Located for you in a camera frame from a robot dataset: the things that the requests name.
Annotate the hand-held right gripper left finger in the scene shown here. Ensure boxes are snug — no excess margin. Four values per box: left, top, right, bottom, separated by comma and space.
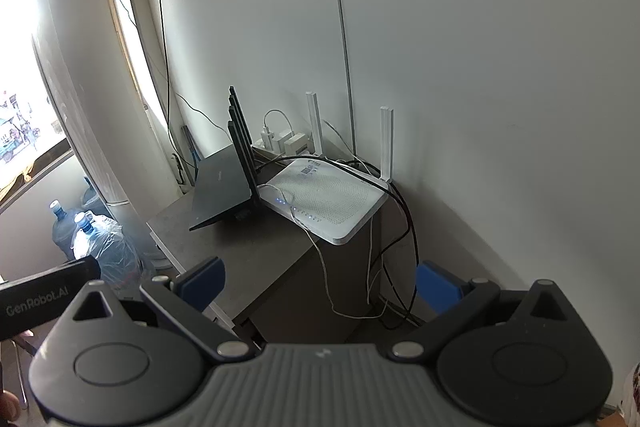
57, 257, 262, 364

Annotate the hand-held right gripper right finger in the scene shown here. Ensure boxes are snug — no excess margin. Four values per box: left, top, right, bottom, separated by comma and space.
385, 260, 582, 364

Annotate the person's left hand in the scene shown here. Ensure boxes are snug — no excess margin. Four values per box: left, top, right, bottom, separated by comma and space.
0, 389, 22, 426

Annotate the dark wooden cabinet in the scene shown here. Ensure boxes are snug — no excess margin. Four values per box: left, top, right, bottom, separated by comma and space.
146, 142, 397, 349

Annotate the blue-capped water bottle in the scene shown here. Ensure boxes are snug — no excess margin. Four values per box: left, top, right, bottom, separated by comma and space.
81, 177, 115, 220
50, 201, 83, 264

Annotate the water bottle in plastic bag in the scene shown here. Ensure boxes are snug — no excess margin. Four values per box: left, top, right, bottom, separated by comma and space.
74, 211, 146, 295

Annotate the black router with antennas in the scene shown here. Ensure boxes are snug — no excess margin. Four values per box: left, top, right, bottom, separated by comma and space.
189, 85, 262, 232

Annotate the white router with antennas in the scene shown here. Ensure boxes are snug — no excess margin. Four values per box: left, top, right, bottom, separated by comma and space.
260, 91, 394, 248

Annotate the white power strip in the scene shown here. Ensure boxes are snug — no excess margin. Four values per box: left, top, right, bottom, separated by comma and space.
251, 134, 321, 162

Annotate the white square plug adapter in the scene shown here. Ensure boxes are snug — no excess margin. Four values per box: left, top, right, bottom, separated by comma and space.
282, 133, 309, 156

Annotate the window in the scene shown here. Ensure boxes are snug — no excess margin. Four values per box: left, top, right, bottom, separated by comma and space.
0, 0, 70, 208

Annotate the floral cloth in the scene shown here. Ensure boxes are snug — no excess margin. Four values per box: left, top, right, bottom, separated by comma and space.
617, 352, 640, 427

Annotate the white standing air conditioner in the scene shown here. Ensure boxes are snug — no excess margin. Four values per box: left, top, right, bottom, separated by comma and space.
14, 0, 137, 208

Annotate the black router cable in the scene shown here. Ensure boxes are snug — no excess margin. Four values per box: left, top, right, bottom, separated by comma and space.
250, 154, 422, 329

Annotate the white router cable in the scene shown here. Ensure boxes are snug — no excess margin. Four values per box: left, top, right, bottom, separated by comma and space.
277, 187, 383, 320

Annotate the white charger with cable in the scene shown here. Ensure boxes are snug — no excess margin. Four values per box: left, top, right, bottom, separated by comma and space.
259, 109, 295, 148

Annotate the thin black wall cable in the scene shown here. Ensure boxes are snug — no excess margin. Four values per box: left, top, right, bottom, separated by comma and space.
154, 0, 173, 158

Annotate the grey wall conduit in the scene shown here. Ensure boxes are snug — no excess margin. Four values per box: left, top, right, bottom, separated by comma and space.
324, 0, 358, 158

